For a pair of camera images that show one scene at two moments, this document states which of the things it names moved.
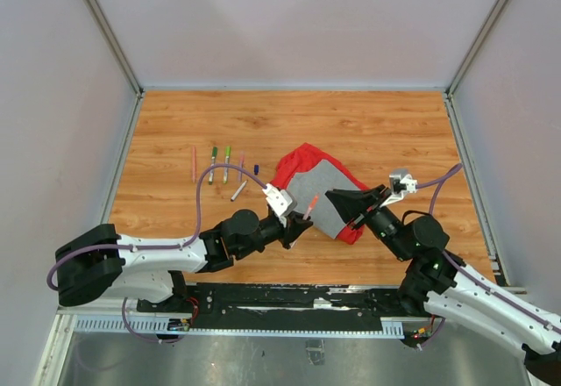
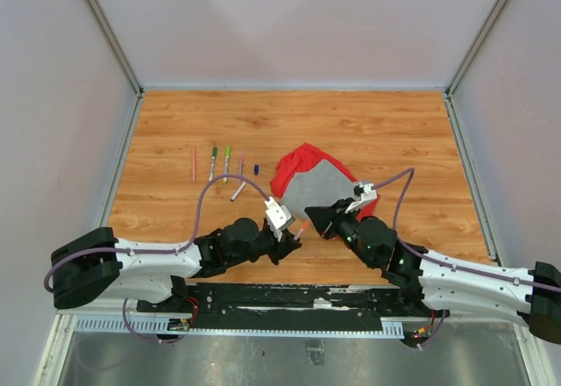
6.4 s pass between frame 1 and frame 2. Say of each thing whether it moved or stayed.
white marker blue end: stayed
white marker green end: stayed
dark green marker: stayed
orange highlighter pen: moved
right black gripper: moved
